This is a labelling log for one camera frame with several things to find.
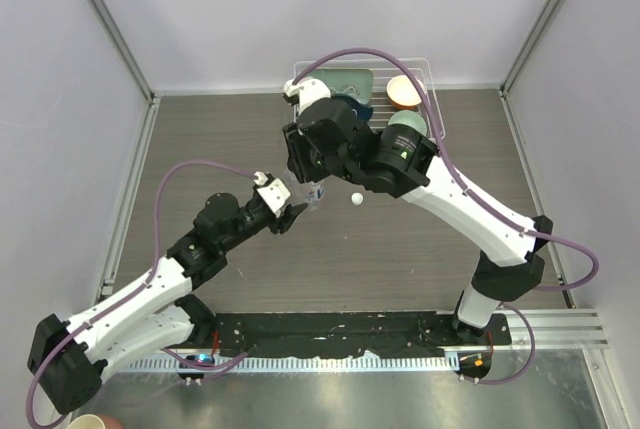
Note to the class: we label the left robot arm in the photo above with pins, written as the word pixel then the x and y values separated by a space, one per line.
pixel 70 359

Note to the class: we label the labelled clear plastic bottle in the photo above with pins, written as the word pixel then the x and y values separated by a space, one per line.
pixel 315 195

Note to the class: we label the orange bowl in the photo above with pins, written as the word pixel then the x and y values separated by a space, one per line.
pixel 402 93

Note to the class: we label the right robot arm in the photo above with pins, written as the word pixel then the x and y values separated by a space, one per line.
pixel 329 139

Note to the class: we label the beige cup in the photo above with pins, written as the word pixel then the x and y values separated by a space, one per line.
pixel 88 421

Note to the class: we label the green round bowl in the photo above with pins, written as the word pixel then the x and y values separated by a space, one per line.
pixel 410 119

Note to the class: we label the green rectangular tray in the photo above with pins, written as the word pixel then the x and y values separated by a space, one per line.
pixel 355 83

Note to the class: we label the pink cup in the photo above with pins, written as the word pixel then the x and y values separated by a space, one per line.
pixel 109 422

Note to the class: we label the dark blue leaf plate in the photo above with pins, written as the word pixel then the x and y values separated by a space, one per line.
pixel 362 111

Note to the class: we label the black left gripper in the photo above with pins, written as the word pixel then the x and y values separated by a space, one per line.
pixel 288 216

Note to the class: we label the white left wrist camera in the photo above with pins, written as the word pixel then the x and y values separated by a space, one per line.
pixel 273 192

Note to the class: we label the white bottle cap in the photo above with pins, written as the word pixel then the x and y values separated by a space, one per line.
pixel 357 198

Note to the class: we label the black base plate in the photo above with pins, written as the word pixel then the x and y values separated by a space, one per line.
pixel 333 335

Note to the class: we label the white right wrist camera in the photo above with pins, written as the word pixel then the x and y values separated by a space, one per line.
pixel 304 93

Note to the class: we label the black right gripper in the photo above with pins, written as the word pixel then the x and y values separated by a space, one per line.
pixel 297 145

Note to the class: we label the perforated cable duct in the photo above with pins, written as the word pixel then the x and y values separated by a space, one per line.
pixel 163 363

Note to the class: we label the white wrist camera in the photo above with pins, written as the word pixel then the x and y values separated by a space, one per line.
pixel 273 192
pixel 304 93

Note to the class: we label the white wire dish rack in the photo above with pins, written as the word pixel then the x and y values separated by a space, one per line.
pixel 383 71

